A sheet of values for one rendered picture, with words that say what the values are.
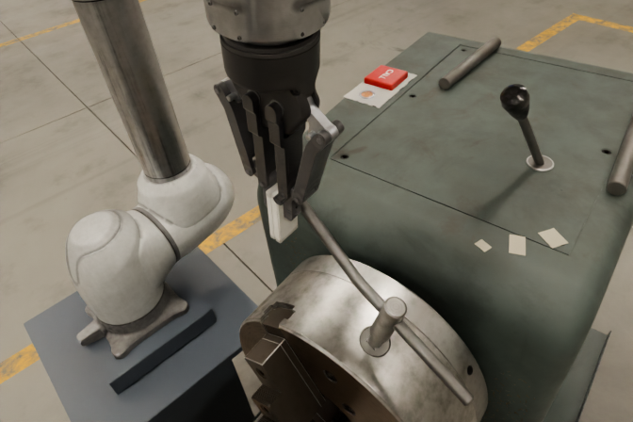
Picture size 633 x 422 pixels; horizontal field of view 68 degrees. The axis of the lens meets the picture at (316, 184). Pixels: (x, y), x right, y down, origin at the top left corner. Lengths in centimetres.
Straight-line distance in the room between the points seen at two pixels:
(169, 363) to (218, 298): 19
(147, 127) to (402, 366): 65
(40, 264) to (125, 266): 175
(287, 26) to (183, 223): 77
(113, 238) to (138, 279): 11
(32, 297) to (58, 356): 133
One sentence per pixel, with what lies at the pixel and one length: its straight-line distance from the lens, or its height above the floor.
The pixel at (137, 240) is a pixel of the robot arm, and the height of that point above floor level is 103.
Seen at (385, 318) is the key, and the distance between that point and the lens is 46.
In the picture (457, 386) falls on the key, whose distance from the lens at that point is 47.
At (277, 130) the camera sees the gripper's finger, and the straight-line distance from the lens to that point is 39.
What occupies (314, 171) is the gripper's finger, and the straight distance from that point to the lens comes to 40.
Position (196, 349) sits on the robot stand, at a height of 75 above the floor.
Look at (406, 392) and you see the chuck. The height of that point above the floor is 121.
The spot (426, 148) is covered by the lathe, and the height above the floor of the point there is 126.
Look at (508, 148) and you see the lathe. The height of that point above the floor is 125.
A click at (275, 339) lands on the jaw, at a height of 120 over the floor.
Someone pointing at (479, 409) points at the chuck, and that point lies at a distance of 64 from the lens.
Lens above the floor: 169
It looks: 40 degrees down
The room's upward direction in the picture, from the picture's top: 7 degrees counter-clockwise
